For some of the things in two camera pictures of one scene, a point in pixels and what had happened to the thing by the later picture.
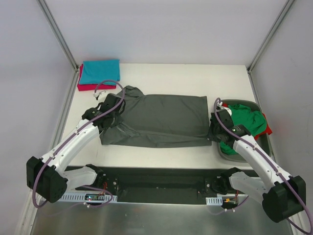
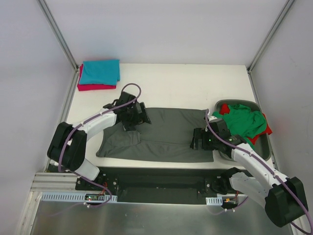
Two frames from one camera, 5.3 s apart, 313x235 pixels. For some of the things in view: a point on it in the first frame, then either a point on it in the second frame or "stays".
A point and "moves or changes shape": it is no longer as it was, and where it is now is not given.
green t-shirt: (255, 121) stays
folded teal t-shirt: (94, 72) stays
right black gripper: (214, 132) → (198, 139)
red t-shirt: (266, 129) stays
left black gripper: (113, 117) → (140, 113)
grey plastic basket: (264, 141) stays
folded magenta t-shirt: (82, 87) stays
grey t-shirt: (160, 121) moves or changes shape
